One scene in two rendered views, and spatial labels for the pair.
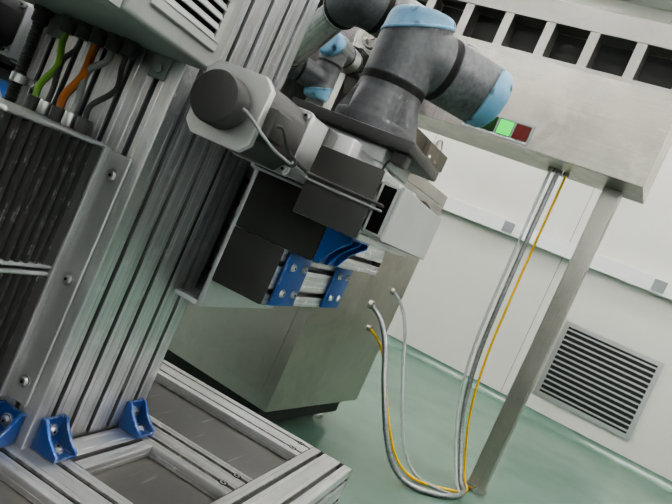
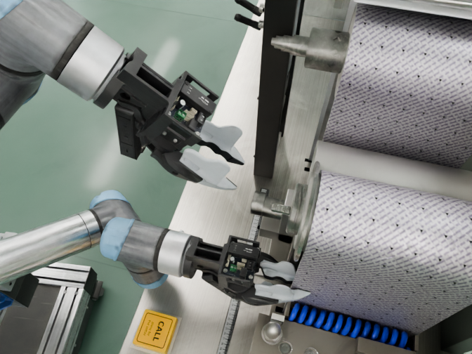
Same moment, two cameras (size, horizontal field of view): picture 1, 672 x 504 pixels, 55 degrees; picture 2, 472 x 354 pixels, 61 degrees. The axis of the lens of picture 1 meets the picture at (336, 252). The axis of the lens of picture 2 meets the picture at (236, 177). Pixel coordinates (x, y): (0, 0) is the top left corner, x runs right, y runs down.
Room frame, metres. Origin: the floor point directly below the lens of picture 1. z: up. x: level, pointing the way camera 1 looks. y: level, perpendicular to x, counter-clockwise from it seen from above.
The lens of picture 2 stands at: (1.99, -0.08, 1.76)
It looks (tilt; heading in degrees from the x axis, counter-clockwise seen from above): 57 degrees down; 78
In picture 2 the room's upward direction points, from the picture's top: straight up
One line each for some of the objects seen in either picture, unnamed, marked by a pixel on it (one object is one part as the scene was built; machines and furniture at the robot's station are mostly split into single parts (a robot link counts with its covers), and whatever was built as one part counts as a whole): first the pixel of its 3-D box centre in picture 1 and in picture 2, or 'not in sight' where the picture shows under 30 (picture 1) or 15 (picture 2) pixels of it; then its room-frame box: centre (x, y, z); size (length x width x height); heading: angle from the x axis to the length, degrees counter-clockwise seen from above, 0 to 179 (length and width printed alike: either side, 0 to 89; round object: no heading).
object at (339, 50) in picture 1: (336, 49); (136, 244); (1.88, 0.23, 1.11); 0.11 x 0.08 x 0.09; 153
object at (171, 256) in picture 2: (347, 59); (179, 252); (1.95, 0.20, 1.11); 0.08 x 0.05 x 0.08; 63
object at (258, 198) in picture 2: not in sight; (258, 203); (2.09, 0.23, 1.18); 0.04 x 0.02 x 0.04; 63
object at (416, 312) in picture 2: not in sight; (364, 301); (2.23, 0.06, 1.11); 0.23 x 0.01 x 0.18; 153
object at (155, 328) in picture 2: not in sight; (155, 331); (1.87, 0.13, 0.91); 0.07 x 0.07 x 0.02; 63
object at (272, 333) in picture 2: not in sight; (272, 331); (2.08, 0.05, 1.05); 0.04 x 0.04 x 0.04
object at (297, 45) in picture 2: not in sight; (289, 44); (2.19, 0.43, 1.33); 0.06 x 0.03 x 0.03; 153
